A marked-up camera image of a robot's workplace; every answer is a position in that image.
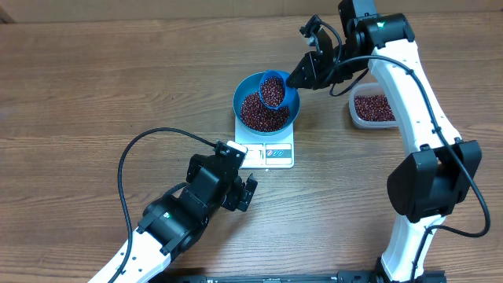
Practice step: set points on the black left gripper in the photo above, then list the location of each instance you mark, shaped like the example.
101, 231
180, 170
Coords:
233, 200

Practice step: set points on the white digital kitchen scale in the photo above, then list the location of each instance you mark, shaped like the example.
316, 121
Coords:
266, 151

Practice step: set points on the blue plastic measuring scoop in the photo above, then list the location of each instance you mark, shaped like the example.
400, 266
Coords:
291, 96

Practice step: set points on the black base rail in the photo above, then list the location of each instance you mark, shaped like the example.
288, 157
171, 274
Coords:
343, 276

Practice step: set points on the teal blue bowl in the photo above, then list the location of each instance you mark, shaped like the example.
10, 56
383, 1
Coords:
245, 94

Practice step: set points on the red adzuki beans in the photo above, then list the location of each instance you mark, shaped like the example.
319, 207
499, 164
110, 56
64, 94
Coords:
255, 114

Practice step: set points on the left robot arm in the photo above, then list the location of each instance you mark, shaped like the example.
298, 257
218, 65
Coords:
172, 225

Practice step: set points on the clear plastic bean container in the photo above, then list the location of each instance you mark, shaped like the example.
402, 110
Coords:
369, 108

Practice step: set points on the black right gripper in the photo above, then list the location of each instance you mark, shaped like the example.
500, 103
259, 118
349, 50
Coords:
312, 66

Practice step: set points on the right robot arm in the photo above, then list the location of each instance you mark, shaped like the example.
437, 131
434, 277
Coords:
439, 166

